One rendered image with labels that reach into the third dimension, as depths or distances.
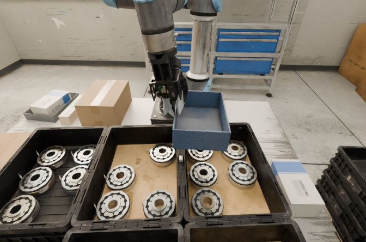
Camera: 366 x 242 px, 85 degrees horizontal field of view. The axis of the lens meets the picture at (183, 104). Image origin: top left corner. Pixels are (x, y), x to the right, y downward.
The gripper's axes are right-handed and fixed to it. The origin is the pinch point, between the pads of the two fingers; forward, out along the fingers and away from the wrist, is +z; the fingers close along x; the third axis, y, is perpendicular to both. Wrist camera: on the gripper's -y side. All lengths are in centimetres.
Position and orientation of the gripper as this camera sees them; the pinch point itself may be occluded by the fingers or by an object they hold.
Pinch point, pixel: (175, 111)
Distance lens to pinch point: 60.2
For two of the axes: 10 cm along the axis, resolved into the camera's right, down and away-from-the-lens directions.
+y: -0.9, 5.7, -8.2
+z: 1.3, 8.2, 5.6
